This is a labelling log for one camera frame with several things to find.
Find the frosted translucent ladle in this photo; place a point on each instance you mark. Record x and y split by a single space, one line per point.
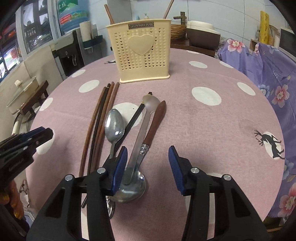
151 103

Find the stainless steel spoon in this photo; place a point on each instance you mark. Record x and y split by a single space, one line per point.
114 129

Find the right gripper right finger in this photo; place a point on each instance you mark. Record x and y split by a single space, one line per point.
235 216

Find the beige electric pot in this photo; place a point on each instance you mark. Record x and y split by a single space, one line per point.
24 90

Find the woven wicker basket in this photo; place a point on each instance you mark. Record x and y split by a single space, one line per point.
178 31

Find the brown wooden chopstick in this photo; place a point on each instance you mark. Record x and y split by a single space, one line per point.
88 136

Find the brown white cooker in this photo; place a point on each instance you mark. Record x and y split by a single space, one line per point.
202 35

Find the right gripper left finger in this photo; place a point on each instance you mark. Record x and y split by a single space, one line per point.
60 216

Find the beige plastic utensil holder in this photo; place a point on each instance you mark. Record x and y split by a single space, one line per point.
141 49

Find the purple floral cloth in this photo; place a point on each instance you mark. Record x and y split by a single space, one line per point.
273 73

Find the blue water bottle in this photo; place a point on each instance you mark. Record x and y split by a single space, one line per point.
71 13

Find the water dispenser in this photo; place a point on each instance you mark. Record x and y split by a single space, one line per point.
67 54

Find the black chopstick yellow tip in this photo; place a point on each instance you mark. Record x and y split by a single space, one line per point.
110 203

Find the thin brown chopstick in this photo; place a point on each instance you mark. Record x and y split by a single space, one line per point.
168 9

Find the pink polka dot tablecloth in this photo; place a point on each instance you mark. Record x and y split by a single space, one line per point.
212 114

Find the large steel ladle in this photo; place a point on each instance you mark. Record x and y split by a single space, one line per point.
133 191

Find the reddish wooden chopstick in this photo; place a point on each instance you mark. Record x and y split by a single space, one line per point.
109 14

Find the wooden stool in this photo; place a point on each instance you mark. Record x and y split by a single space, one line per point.
38 96

